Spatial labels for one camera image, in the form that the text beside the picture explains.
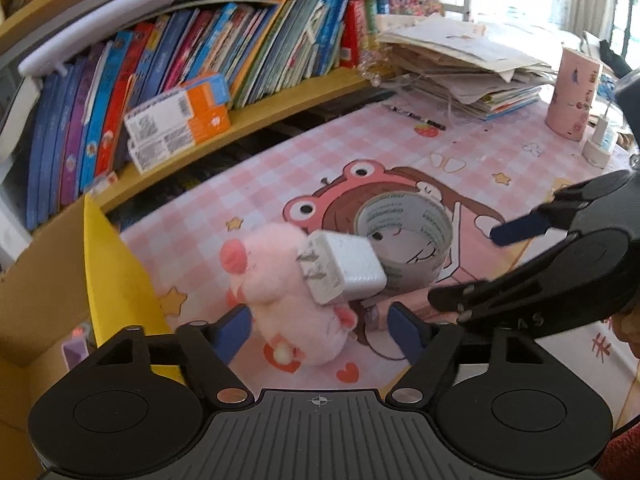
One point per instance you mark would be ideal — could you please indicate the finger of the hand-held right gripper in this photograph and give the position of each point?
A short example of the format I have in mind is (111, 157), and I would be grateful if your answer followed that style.
(520, 230)
(480, 295)

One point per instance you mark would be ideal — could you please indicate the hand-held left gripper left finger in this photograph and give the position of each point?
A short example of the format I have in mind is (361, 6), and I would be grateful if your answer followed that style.
(234, 334)

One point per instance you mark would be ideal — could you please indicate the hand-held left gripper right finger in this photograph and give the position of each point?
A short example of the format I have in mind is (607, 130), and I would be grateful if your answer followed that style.
(406, 335)

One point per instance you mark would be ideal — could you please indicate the pink plush pig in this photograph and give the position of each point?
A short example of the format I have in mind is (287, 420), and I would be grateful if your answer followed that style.
(290, 320)

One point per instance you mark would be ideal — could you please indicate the white charger plug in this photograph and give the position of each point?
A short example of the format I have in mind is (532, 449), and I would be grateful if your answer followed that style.
(350, 270)

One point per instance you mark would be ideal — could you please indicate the clear tape roll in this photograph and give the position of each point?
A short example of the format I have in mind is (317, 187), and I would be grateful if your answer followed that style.
(425, 215)

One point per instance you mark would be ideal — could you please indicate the cardboard box with yellow flap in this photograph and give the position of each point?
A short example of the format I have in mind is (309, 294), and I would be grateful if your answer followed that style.
(30, 310)

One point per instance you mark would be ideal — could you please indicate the small white bottle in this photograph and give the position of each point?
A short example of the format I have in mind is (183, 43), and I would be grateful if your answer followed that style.
(599, 147)

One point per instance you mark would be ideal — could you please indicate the pink cylindrical holder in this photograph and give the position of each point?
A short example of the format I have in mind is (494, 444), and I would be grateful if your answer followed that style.
(572, 92)

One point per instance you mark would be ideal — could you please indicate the black marker pen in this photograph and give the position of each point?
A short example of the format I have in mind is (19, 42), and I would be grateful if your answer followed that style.
(415, 117)

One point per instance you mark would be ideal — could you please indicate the small purple gadget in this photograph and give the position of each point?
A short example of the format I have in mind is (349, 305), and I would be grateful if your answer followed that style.
(75, 352)

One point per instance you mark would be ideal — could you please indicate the pink checked table mat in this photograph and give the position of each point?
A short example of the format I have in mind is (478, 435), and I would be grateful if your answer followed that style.
(280, 170)

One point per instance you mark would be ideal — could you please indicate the stack of papers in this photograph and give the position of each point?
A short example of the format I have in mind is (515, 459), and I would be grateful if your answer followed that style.
(465, 60)

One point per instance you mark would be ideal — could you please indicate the red cloth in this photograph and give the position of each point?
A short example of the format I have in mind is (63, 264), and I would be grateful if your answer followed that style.
(622, 452)

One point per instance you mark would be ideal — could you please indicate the orange and white carton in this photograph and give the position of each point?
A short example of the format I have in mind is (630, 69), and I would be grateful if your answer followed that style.
(160, 152)
(200, 107)

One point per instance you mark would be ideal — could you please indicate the yellow wooden shelf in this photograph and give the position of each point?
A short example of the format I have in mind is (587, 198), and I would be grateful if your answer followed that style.
(280, 110)

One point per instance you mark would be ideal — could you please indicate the row of children's books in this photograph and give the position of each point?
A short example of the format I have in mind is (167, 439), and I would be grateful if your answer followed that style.
(200, 55)

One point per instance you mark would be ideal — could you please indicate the white flat tray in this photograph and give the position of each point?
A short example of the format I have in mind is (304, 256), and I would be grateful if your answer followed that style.
(100, 30)

